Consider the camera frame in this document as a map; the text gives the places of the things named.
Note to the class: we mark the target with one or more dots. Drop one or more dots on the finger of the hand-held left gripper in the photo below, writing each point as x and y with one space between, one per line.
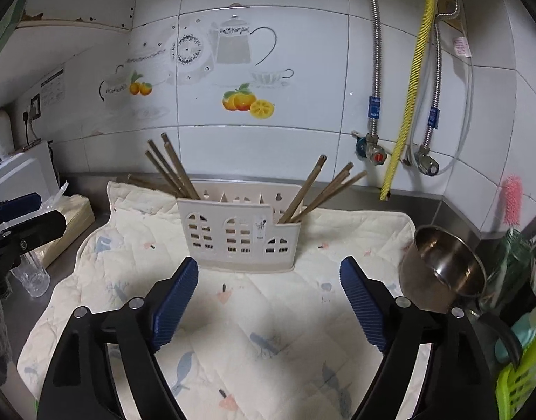
20 203
36 227

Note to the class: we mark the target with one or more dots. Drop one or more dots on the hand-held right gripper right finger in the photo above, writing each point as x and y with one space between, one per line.
364 306

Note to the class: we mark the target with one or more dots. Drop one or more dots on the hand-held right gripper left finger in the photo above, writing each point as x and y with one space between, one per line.
174 306

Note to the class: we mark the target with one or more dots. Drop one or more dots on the beige plastic chopstick holder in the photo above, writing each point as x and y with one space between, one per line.
182 210

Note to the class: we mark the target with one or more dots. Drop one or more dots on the white appliance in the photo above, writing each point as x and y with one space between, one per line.
18 170

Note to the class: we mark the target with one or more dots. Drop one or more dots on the beige pack in plastic wrap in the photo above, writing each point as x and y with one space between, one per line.
75 223

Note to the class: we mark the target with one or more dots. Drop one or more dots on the clear glass cup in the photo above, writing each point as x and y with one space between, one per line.
31 278

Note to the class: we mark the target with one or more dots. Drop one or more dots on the stainless steel pot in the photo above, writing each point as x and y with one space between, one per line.
425 280

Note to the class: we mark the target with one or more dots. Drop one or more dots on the quilted printed mat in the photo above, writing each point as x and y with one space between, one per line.
250 315

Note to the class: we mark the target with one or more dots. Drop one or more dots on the green glass jar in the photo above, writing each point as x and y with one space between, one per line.
511 262

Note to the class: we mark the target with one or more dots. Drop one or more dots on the metal angle valve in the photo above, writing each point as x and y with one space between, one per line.
425 164

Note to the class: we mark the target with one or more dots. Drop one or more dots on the teal plastic item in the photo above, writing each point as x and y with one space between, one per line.
520 328

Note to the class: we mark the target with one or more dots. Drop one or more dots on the green plastic basket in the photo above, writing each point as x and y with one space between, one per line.
522 385

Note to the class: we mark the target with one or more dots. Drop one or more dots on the pink brush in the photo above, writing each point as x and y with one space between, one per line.
513 199

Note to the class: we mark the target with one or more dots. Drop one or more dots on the wall socket with plug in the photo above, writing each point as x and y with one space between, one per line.
31 109

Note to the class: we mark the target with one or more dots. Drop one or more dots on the white wall label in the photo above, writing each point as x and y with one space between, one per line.
52 87

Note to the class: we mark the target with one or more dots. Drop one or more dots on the pink wall label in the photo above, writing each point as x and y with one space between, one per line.
462 47

